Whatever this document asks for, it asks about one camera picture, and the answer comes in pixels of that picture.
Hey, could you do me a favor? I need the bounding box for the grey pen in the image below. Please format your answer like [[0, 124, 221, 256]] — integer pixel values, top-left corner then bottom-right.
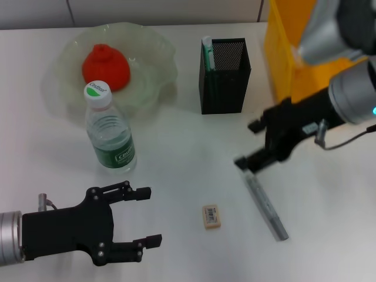
[[240, 170, 289, 241]]

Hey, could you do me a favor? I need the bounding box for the green utility knife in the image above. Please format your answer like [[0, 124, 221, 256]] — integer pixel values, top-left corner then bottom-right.
[[202, 35, 217, 73]]

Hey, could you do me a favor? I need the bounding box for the beige eraser with barcode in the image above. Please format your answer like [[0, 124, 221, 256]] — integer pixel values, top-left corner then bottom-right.
[[202, 204, 223, 230]]

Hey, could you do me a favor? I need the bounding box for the right arm cable silver plug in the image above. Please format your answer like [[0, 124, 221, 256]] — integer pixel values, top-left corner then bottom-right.
[[314, 119, 376, 151]]

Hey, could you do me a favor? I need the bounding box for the black mesh pen holder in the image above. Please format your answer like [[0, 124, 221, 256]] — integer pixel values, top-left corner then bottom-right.
[[198, 37, 253, 115]]

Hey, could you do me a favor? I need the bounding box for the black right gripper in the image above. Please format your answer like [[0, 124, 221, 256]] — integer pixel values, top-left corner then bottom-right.
[[234, 88, 336, 174]]

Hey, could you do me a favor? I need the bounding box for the orange fruit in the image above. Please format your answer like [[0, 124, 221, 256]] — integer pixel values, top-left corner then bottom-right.
[[81, 43, 132, 92]]

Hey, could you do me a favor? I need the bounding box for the clear water bottle green label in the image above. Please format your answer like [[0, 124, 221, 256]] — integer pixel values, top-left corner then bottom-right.
[[83, 80, 138, 176]]

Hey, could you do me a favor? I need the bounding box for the green glass fruit plate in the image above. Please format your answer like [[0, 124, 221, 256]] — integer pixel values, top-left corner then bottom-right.
[[52, 23, 179, 117]]

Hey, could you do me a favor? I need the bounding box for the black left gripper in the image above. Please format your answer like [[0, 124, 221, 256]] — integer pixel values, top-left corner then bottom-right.
[[22, 180, 163, 267]]

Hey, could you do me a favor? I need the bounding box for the yellow plastic bin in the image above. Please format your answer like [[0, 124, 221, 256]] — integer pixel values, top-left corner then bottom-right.
[[263, 0, 370, 103]]

